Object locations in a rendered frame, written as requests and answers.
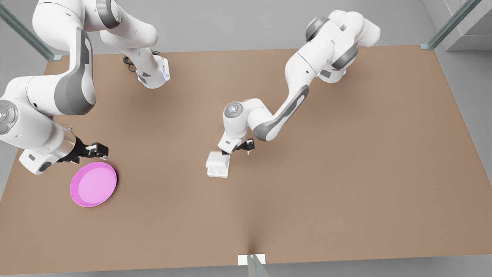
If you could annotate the white egg box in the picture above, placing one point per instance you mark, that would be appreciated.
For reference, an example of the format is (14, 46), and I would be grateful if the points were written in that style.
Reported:
(218, 161)

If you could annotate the white egg box lid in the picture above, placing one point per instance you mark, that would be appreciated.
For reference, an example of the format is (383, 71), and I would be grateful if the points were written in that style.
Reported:
(218, 173)

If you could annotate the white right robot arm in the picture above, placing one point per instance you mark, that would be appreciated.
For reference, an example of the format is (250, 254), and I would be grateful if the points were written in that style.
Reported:
(46, 96)

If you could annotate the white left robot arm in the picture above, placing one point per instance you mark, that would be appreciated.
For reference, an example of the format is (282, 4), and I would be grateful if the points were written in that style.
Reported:
(296, 96)

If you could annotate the pink round plate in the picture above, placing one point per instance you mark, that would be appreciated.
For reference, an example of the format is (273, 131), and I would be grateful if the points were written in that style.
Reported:
(93, 184)

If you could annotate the silver frame post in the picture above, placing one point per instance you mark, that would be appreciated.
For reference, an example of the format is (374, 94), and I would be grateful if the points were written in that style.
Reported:
(27, 34)
(449, 25)
(253, 265)

